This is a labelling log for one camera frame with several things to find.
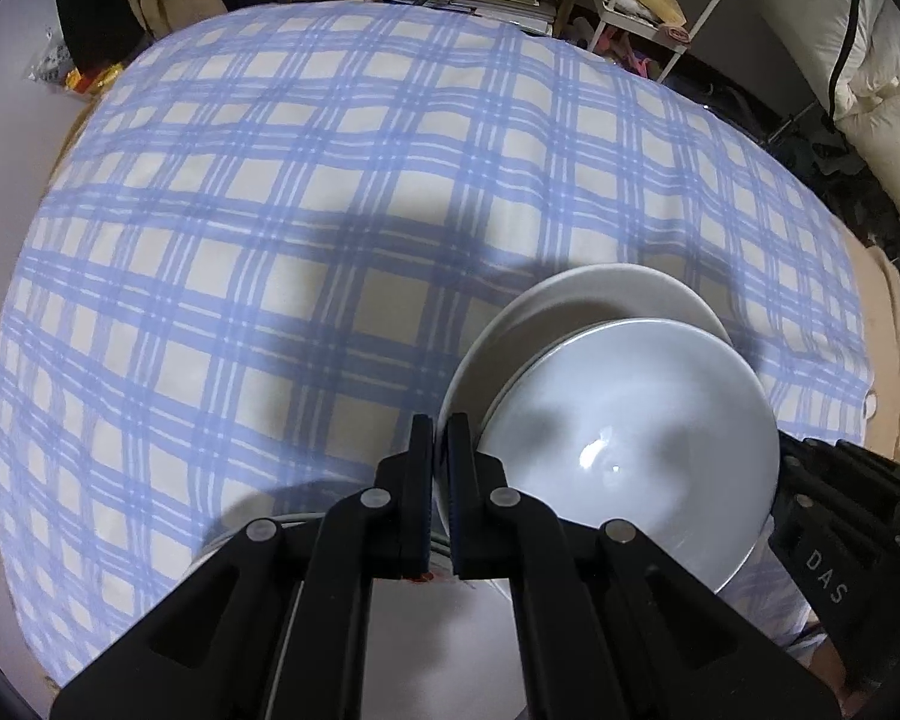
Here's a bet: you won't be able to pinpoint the black hanging garment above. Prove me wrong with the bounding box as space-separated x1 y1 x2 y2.
51 0 151 68

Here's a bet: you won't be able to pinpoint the white rolling cart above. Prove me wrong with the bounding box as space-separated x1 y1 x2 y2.
555 0 745 87

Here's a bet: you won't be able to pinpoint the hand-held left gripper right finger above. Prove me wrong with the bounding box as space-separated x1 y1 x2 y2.
442 412 833 720

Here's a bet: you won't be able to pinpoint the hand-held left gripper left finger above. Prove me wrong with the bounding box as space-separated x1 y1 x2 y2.
49 414 436 720

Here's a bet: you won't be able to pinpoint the printed snack packets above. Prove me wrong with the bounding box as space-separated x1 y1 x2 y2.
26 26 76 91

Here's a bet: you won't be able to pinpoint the large red patterned bowl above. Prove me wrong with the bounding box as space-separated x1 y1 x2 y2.
431 262 736 601

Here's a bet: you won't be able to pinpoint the yellow foil packet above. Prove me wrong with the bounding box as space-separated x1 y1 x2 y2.
64 64 128 95

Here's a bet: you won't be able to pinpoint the plain white bowl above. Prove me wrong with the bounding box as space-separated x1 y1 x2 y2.
484 319 782 593

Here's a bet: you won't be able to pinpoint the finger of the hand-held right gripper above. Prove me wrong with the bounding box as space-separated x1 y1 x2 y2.
776 435 833 518

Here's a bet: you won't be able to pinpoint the blue plaid blanket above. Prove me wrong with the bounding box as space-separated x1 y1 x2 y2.
0 1 871 691

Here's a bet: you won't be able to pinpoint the white cherry print plate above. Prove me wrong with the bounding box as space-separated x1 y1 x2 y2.
195 511 530 720

